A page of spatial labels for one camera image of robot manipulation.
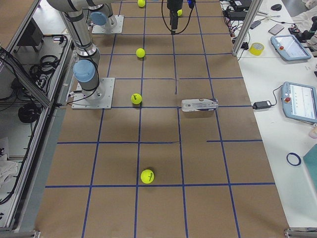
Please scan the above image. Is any tennis ball front corner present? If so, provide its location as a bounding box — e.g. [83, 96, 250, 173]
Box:
[140, 169, 155, 184]

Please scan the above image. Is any tennis ball near base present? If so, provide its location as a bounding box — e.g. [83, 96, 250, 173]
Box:
[131, 93, 142, 105]

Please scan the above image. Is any black power adapter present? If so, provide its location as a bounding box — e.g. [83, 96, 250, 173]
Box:
[252, 100, 272, 110]

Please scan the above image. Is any black smartphone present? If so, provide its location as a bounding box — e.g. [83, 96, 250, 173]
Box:
[268, 24, 284, 35]

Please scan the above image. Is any aluminium frame post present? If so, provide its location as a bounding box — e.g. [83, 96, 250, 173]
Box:
[232, 0, 263, 56]

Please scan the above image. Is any blue tape ring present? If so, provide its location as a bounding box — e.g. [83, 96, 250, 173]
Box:
[286, 152, 302, 167]

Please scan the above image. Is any teal box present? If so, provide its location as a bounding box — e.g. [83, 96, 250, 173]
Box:
[303, 144, 317, 187]

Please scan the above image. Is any white tennis ball can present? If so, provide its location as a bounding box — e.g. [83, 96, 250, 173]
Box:
[181, 98, 218, 112]

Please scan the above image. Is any Wilson tennis ball far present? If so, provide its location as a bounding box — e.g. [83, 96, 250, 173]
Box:
[137, 0, 146, 8]

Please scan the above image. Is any teach pendant upper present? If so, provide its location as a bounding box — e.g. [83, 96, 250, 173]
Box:
[270, 35, 312, 61]

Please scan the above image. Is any tennis ball table middle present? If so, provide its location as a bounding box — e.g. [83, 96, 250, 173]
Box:
[136, 48, 146, 59]

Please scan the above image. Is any teach pendant lower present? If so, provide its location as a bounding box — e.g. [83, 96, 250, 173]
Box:
[281, 81, 317, 123]

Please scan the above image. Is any teach pendant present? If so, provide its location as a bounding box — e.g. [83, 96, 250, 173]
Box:
[281, 81, 317, 123]
[270, 35, 312, 61]

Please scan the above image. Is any yellow tape roll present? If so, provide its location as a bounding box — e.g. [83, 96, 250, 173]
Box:
[249, 42, 264, 56]

